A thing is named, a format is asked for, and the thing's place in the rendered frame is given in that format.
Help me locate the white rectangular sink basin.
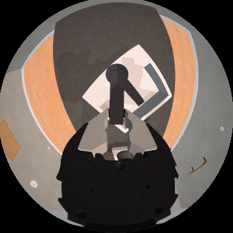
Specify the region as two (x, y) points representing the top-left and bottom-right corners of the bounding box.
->
(82, 45), (172, 120)

